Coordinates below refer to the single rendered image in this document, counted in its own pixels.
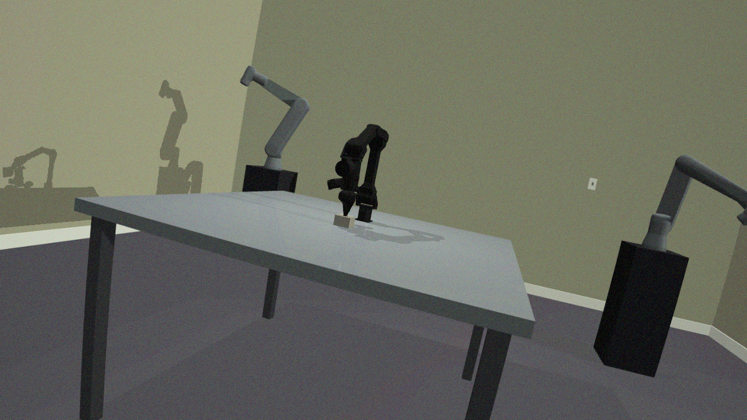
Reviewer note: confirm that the beige block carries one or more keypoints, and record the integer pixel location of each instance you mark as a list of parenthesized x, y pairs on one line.
[(344, 221)]

